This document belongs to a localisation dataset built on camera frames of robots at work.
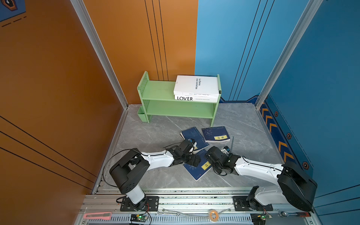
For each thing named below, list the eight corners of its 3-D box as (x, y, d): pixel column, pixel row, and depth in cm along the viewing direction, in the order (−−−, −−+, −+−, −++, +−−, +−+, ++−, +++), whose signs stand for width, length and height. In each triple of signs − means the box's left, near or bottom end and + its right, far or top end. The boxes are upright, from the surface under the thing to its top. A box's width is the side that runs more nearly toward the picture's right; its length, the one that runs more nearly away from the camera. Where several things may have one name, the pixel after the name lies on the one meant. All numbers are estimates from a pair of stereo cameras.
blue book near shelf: (203, 142, 100) (203, 140, 98) (201, 128, 108) (202, 126, 106) (229, 142, 100) (230, 140, 98) (226, 128, 108) (226, 126, 105)
